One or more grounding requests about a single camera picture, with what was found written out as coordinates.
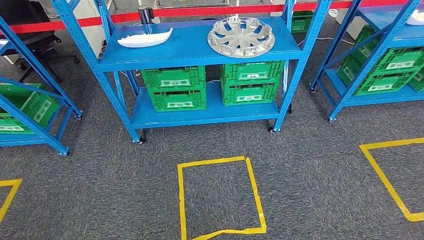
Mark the silver plastic hubcap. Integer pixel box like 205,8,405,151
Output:
207,16,276,59

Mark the blue metal shelf rack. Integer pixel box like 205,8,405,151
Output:
49,0,332,145
0,14,84,157
309,0,424,123

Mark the yellow floor tape square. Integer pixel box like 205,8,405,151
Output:
177,155,268,240
0,178,23,223
359,137,424,223

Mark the white plastic mirror cover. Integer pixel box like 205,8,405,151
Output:
117,27,174,49
405,9,424,26

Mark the red barrier belt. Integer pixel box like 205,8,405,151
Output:
0,0,410,36

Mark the white desk side panel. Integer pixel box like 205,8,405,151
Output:
269,0,296,17
71,0,108,59
334,8,365,41

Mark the black office chair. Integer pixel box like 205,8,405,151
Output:
0,0,80,84

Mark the black stanchion post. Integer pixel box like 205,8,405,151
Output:
137,4,155,26

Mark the white floor cable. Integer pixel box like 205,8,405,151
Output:
296,35,355,46

